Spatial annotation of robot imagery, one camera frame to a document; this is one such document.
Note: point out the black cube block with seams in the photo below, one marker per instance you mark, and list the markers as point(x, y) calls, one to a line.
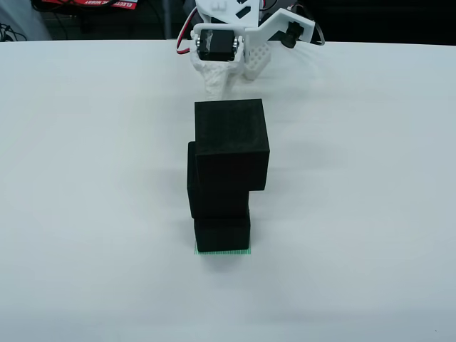
point(231, 142)

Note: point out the smooth black cube block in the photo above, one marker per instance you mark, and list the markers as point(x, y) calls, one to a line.
point(213, 203)
point(222, 235)

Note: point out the white perforated base block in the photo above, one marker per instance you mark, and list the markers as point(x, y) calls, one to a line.
point(258, 60)

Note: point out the red printed sign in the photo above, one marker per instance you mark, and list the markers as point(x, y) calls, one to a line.
point(89, 3)

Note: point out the green striped square marker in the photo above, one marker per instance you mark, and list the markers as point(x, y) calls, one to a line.
point(224, 253)

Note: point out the wrist camera on white bracket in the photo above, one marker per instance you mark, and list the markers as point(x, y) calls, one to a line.
point(285, 26)

